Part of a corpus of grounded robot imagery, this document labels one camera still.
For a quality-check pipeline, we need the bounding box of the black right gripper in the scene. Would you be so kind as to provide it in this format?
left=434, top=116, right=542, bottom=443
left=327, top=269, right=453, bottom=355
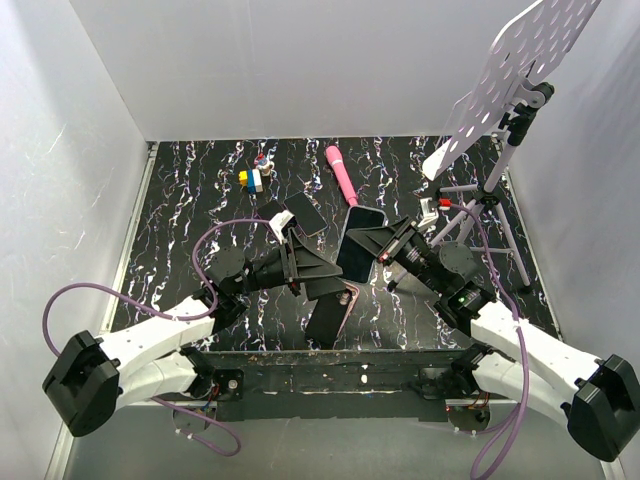
left=346, top=215, right=446, bottom=295

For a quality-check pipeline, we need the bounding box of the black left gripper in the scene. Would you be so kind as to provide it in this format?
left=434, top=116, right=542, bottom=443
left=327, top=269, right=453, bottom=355
left=232, top=228, right=346, bottom=300

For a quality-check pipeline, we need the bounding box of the black smartphone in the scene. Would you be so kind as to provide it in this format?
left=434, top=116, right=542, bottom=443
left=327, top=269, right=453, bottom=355
left=256, top=200, right=284, bottom=222

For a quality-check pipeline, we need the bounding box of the pink phone case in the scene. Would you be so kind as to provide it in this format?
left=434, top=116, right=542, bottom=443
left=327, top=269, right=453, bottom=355
left=337, top=282, right=360, bottom=336

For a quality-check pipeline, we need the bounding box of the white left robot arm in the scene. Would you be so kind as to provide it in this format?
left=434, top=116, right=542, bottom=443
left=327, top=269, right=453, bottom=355
left=43, top=231, right=344, bottom=437

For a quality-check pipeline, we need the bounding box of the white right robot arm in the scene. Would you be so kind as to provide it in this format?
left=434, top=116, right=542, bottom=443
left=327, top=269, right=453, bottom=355
left=347, top=219, right=639, bottom=462

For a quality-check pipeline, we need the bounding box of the dark phone blue case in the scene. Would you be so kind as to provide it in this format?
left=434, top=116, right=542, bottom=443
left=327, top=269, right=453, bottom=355
left=334, top=205, right=387, bottom=284

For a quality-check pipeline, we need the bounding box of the pink cylindrical wand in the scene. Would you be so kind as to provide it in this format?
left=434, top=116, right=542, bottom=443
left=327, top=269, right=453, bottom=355
left=325, top=145, right=358, bottom=207

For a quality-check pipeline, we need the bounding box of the colourful toy block stack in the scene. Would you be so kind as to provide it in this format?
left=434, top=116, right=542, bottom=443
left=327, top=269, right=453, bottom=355
left=238, top=169, right=263, bottom=194

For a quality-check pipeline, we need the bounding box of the small toy figure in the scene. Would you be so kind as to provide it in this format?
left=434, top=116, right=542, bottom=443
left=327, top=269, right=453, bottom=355
left=254, top=154, right=274, bottom=177

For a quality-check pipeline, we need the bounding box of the purple music stand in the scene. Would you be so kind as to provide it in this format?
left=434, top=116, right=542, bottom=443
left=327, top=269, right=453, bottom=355
left=422, top=0, right=600, bottom=288

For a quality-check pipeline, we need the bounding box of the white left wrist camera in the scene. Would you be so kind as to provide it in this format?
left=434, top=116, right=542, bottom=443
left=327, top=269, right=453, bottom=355
left=268, top=210, right=297, bottom=244

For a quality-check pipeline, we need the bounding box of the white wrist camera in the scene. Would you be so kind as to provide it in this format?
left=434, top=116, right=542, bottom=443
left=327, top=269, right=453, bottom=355
left=417, top=197, right=451, bottom=233
left=268, top=210, right=297, bottom=244

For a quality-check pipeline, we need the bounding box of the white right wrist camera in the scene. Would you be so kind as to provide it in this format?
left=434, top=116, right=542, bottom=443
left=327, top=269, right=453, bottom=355
left=417, top=197, right=451, bottom=233

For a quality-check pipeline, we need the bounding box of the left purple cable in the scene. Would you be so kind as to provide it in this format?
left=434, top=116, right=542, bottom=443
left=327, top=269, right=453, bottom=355
left=41, top=218, right=274, bottom=457

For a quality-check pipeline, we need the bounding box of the aluminium frame rail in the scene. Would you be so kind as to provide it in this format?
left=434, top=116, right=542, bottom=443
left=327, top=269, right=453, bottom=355
left=44, top=141, right=158, bottom=479

